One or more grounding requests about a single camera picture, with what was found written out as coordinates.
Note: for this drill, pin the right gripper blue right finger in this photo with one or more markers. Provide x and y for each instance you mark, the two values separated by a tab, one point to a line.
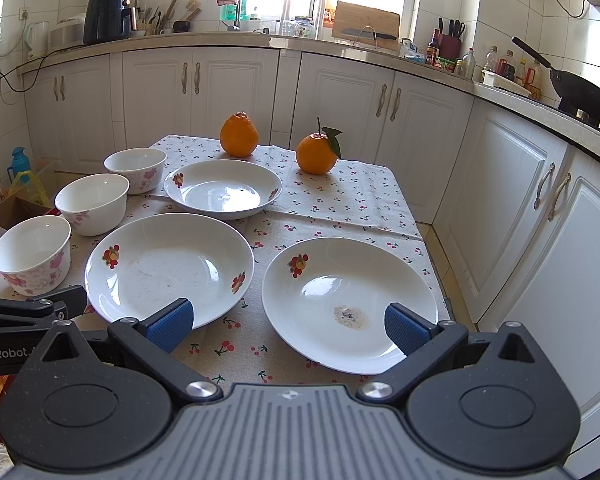
429	349

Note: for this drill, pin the white kitchen cabinets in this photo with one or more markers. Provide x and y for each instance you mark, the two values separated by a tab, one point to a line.
511	188

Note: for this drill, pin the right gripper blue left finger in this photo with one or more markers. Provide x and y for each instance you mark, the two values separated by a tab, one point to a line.
146	346

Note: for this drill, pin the cardboard box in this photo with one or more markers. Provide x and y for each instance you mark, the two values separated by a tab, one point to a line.
25	200

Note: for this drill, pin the wooden cutting board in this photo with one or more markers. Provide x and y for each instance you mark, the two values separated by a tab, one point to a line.
364	25

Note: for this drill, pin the blue thermos jug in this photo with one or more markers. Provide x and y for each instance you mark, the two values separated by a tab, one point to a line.
20	163

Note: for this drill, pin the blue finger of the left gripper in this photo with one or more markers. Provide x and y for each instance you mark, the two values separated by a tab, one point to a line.
61	305

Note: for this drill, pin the orange with green leaf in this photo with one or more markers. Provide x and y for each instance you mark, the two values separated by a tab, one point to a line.
318	152

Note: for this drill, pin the white electric kettle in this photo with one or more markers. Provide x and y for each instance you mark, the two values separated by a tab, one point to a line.
35	39

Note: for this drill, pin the bumpy orange without leaf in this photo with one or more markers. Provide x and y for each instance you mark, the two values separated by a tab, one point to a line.
238	136

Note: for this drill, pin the kitchen faucet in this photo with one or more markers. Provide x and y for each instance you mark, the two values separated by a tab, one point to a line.
225	5

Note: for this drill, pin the black air fryer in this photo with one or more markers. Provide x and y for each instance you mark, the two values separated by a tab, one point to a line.
107	20

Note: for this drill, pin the white floral plate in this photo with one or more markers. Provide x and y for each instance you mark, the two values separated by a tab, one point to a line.
141	267
223	189
327	298

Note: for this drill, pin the red knife block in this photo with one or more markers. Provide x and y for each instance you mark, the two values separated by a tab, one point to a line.
449	41

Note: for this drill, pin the white floral bowl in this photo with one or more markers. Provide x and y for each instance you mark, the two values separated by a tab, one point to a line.
35	255
94	205
143	167

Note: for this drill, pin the cherry print tablecloth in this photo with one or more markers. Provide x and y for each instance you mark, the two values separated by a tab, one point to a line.
354	200

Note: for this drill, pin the white rice cooker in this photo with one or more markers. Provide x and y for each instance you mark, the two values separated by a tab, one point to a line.
66	34

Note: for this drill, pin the black wok pan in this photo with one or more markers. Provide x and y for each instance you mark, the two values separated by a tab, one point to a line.
575	91

